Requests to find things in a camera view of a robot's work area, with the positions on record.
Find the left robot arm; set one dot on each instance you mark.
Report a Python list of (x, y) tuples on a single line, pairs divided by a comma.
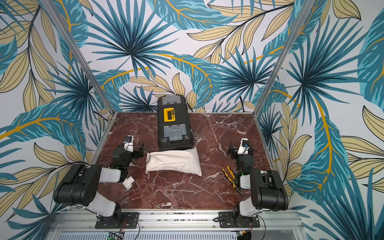
[(79, 187)]

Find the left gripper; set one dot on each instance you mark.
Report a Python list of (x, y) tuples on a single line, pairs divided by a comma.
[(136, 155)]

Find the cream cloth soil bag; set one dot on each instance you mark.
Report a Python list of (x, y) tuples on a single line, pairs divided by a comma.
[(184, 161)]

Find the white pipe fitting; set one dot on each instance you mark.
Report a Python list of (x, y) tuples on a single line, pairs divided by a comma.
[(128, 182)]

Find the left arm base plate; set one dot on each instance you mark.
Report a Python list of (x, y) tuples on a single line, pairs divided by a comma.
[(125, 220)]

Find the black yellow toolbox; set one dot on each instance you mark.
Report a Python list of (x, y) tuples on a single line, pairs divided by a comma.
[(174, 128)]

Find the yellow black pliers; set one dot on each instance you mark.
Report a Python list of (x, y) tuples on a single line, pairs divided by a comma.
[(232, 178)]

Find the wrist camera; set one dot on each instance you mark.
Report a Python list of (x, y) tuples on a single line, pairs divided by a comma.
[(129, 143), (244, 147)]

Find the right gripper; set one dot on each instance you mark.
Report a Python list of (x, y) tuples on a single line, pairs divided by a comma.
[(235, 151)]

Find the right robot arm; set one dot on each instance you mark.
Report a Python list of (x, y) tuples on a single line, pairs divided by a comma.
[(267, 191)]

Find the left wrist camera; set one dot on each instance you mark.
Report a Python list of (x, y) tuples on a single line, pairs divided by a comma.
[(129, 143)]

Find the aluminium front rail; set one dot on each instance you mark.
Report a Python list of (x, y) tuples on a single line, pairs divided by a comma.
[(178, 225)]

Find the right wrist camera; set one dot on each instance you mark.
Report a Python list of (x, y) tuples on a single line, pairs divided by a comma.
[(244, 147)]

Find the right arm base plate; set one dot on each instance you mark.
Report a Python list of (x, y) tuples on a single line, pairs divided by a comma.
[(228, 220)]

